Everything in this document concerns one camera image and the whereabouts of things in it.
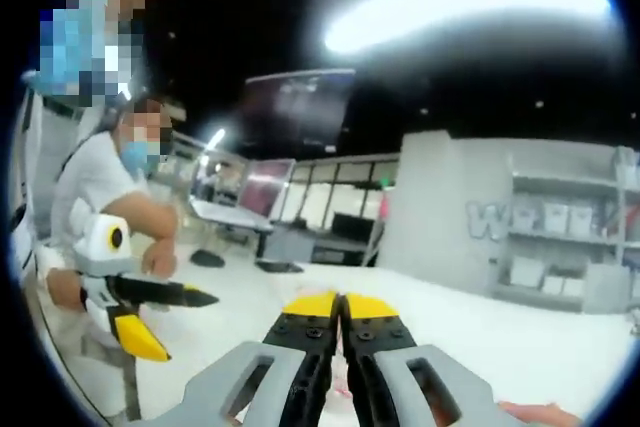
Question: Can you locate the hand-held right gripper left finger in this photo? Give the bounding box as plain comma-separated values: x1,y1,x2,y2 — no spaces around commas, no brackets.
149,290,344,427

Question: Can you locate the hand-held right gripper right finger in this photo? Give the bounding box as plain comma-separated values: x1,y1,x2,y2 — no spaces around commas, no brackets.
340,291,511,427

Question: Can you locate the person's left hand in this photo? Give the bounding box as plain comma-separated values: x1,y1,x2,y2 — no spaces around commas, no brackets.
46,265,87,310

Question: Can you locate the person's right hand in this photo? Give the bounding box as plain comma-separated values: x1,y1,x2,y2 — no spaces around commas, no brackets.
498,400,584,427

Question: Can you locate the black pouch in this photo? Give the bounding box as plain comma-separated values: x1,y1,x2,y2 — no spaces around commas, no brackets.
189,248,227,268

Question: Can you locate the black smartphone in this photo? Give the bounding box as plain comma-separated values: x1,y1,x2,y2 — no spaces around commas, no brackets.
253,258,305,275

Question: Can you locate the grey office desk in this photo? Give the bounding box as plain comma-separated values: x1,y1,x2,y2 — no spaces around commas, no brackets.
188,198,275,261

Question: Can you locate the small black monitor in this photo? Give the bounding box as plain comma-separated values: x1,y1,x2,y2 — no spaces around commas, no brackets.
331,212,377,239

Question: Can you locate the desk monitor with pink screen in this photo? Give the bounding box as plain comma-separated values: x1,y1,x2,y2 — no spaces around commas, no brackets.
238,158,297,222

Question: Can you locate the grey metal shelf unit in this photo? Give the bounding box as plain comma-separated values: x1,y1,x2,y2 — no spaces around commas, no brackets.
493,145,640,314

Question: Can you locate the ceiling-hung dark screen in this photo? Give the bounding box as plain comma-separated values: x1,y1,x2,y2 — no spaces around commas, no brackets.
241,68,357,149

